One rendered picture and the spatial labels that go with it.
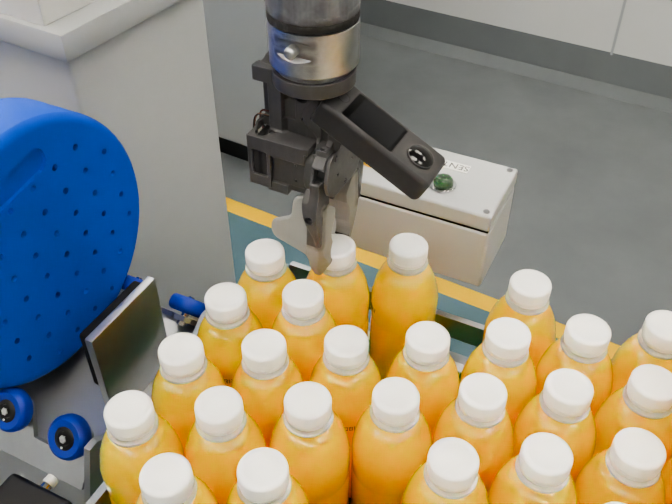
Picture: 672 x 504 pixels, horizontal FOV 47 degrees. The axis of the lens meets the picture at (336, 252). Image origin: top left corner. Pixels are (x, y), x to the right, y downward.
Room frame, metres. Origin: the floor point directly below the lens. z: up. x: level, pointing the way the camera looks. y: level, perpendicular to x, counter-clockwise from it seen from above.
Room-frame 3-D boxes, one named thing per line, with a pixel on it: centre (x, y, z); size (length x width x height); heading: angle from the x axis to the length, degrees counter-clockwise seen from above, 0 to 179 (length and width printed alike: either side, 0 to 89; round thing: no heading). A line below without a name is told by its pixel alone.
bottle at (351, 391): (0.45, -0.01, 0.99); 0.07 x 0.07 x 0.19
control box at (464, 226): (0.71, -0.09, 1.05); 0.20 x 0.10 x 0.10; 64
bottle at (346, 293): (0.58, 0.00, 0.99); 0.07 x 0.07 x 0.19
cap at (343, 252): (0.58, 0.00, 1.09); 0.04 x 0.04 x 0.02
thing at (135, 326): (0.54, 0.22, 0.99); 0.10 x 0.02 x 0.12; 154
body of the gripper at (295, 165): (0.59, 0.03, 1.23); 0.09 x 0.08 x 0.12; 64
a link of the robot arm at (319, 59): (0.58, 0.02, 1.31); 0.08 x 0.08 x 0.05
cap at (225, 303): (0.51, 0.10, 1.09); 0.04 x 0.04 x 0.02
